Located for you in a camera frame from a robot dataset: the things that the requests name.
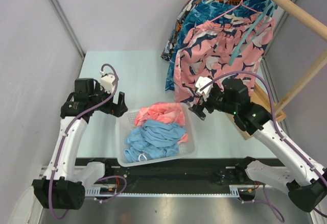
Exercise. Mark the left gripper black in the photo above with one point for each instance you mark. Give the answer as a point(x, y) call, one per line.
point(116, 109)

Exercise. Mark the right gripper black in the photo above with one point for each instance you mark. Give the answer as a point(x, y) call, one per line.
point(197, 109)

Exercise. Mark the light blue shorts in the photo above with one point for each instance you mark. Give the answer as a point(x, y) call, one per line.
point(154, 140)

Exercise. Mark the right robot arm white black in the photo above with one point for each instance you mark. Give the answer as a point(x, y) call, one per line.
point(303, 180)

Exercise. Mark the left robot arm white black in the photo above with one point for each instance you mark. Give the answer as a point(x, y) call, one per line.
point(60, 187)

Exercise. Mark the pink shorts in basket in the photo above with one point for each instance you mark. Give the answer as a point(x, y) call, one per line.
point(162, 112)

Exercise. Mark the pink shark print shorts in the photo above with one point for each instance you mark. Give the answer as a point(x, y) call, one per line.
point(212, 49)

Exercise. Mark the blue leaf print shorts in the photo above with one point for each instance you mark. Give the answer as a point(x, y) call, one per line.
point(239, 12)

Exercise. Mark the orange black print shorts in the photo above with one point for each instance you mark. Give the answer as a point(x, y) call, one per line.
point(193, 13)

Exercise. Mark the white plastic laundry basket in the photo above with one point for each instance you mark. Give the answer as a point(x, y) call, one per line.
point(125, 124)

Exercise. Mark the wooden hanging rod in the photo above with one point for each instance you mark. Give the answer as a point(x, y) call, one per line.
point(304, 17)

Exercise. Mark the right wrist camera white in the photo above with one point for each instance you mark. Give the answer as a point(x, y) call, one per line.
point(202, 87)

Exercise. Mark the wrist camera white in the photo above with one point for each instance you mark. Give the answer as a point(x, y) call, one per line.
point(202, 87)
point(107, 81)

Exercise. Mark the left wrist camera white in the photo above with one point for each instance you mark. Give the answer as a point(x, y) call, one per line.
point(107, 81)

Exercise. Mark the wooden rack frame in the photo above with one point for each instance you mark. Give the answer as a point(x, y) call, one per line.
point(289, 77)

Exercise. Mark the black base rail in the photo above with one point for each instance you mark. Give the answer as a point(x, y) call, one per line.
point(184, 178)

